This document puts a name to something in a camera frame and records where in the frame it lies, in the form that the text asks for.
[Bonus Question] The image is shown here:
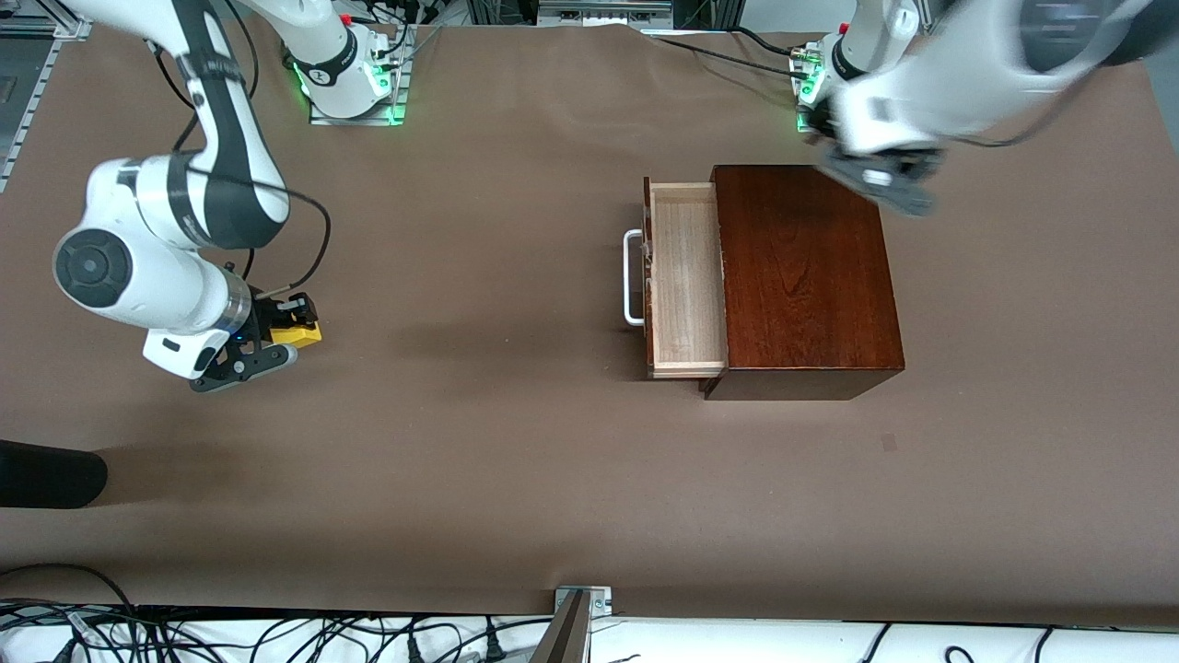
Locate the grey network switch box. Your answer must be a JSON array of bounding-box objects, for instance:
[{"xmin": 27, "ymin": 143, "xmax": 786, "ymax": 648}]
[{"xmin": 537, "ymin": 0, "xmax": 674, "ymax": 28}]

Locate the dark brown wooden cabinet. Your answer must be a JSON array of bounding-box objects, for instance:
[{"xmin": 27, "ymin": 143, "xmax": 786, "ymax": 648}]
[{"xmin": 703, "ymin": 165, "xmax": 906, "ymax": 401}]

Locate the silver corner bracket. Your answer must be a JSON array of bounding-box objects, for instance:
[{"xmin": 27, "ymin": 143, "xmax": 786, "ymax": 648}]
[{"xmin": 554, "ymin": 586, "xmax": 613, "ymax": 617}]

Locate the grey mount post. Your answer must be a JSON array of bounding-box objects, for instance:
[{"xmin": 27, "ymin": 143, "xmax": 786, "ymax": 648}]
[{"xmin": 531, "ymin": 590, "xmax": 591, "ymax": 663}]

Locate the yellow block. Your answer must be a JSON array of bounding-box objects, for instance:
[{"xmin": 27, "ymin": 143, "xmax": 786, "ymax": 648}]
[{"xmin": 270, "ymin": 317, "xmax": 324, "ymax": 349}]

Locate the wooden drawer with white handle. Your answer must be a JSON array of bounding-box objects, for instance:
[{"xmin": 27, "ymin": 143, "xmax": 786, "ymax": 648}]
[{"xmin": 624, "ymin": 176, "xmax": 730, "ymax": 380}]

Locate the black cylinder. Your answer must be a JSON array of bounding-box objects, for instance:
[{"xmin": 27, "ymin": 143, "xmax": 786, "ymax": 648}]
[{"xmin": 0, "ymin": 440, "xmax": 109, "ymax": 509}]

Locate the black looped cable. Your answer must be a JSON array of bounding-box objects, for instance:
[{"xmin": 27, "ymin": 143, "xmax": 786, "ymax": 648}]
[{"xmin": 0, "ymin": 563, "xmax": 141, "ymax": 616}]

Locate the black cable on table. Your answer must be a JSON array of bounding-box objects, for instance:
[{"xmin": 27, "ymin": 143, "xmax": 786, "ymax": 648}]
[{"xmin": 640, "ymin": 30, "xmax": 813, "ymax": 79}]

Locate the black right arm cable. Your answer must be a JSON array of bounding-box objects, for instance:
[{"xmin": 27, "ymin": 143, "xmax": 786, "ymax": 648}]
[{"xmin": 147, "ymin": 37, "xmax": 333, "ymax": 301}]

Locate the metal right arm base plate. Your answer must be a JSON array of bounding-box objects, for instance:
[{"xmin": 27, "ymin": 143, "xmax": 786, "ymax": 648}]
[{"xmin": 309, "ymin": 28, "xmax": 407, "ymax": 127}]

